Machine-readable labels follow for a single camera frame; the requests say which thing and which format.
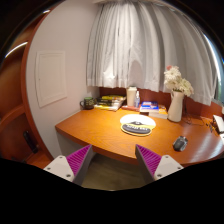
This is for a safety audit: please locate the white wall panel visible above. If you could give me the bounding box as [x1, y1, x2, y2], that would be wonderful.
[35, 51, 67, 108]

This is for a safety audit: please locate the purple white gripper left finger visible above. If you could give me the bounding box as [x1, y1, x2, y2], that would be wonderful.
[44, 145, 93, 186]

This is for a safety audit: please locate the white cylindrical container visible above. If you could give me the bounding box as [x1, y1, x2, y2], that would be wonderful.
[126, 86, 137, 106]

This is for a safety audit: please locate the dark green mug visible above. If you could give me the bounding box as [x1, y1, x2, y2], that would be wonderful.
[80, 97, 95, 110]

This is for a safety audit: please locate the white device at right edge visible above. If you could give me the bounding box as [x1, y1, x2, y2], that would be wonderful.
[213, 115, 224, 134]

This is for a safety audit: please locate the white curtain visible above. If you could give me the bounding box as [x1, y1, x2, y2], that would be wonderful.
[87, 0, 217, 105]

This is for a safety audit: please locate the black cable on desk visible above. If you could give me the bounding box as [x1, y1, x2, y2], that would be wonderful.
[181, 105, 218, 134]

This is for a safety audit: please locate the stack of books left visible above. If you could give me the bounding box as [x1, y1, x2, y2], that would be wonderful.
[94, 95, 126, 111]

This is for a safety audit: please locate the black door handle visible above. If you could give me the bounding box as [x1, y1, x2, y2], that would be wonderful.
[23, 131, 38, 154]

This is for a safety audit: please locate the black computer mouse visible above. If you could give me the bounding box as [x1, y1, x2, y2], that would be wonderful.
[173, 136, 188, 152]

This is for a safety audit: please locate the wooden door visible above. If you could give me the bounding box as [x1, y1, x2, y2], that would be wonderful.
[0, 13, 52, 168]

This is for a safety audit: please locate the small clear spray bottle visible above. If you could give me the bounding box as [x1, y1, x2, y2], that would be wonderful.
[134, 91, 140, 108]

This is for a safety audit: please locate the flat red book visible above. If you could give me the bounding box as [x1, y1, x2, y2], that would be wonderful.
[121, 105, 140, 112]

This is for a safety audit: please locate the white ceramic vase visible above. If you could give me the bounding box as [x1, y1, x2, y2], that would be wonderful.
[168, 91, 184, 122]

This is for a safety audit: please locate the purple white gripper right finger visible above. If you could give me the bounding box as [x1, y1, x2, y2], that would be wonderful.
[135, 145, 183, 184]

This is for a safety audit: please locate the blue book stack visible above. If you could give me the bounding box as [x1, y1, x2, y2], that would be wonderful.
[140, 101, 159, 112]

